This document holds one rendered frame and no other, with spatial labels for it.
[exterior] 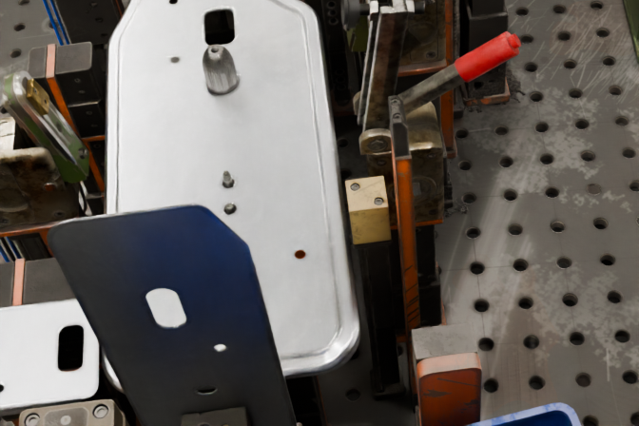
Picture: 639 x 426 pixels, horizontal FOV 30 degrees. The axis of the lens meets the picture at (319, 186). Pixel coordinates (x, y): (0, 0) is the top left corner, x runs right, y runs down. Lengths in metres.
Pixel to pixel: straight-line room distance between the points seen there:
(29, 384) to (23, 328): 0.06
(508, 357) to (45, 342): 0.53
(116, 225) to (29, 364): 0.38
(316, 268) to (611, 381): 0.42
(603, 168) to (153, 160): 0.59
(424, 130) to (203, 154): 0.22
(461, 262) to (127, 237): 0.74
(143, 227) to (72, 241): 0.04
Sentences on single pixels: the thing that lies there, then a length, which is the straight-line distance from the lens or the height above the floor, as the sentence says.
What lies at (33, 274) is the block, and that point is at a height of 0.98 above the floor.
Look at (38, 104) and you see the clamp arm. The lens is 1.10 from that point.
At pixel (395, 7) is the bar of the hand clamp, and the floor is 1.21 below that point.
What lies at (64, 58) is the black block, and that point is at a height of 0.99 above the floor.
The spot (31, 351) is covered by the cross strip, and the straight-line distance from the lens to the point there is 1.07.
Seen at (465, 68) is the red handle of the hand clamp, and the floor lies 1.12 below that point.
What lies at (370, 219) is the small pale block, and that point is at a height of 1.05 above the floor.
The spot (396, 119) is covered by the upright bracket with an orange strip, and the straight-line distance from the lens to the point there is 0.89.
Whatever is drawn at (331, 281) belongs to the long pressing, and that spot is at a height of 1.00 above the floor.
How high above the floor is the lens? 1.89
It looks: 54 degrees down
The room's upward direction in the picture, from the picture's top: 9 degrees counter-clockwise
